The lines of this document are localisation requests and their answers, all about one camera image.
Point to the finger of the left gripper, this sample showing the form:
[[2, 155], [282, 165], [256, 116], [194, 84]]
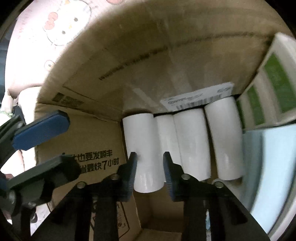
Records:
[[16, 135], [35, 186]]

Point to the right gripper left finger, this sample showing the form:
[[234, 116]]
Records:
[[71, 218]]

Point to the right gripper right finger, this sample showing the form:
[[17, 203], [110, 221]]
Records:
[[229, 219]]

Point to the white paper tube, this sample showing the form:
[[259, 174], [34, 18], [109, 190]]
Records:
[[141, 137]]

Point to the pale blue flat packet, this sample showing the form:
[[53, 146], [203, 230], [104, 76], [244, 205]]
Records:
[[269, 156]]

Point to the white shipping label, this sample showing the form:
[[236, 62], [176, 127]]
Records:
[[198, 98]]

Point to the pink Hello Kitty blanket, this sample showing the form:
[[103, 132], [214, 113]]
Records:
[[41, 33]]

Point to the green white small box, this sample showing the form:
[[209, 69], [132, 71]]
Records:
[[269, 100]]

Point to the brown cardboard box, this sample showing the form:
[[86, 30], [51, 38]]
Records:
[[130, 57]]

